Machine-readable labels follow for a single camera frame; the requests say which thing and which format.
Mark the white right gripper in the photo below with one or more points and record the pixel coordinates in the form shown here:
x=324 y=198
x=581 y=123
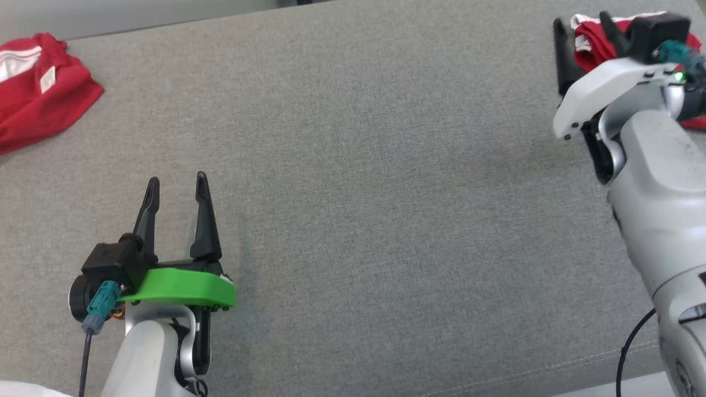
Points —
x=601 y=82

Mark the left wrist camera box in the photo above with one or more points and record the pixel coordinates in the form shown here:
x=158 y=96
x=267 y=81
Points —
x=113 y=259

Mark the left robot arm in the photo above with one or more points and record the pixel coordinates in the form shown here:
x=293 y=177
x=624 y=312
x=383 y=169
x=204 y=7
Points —
x=149 y=353

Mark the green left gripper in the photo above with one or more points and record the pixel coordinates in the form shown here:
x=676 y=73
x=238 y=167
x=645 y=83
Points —
x=182 y=286

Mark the red shirt with white panels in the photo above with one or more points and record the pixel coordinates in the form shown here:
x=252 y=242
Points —
x=38 y=105

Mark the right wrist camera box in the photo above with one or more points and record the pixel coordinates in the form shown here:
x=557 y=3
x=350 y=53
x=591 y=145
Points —
x=656 y=30

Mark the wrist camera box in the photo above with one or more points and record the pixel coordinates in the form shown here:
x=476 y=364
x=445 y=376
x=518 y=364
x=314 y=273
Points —
x=113 y=259
x=656 y=30

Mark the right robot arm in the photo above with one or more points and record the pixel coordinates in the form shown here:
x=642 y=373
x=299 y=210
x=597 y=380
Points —
x=662 y=193

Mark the red shorts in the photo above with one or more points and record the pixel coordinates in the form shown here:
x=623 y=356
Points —
x=593 y=47

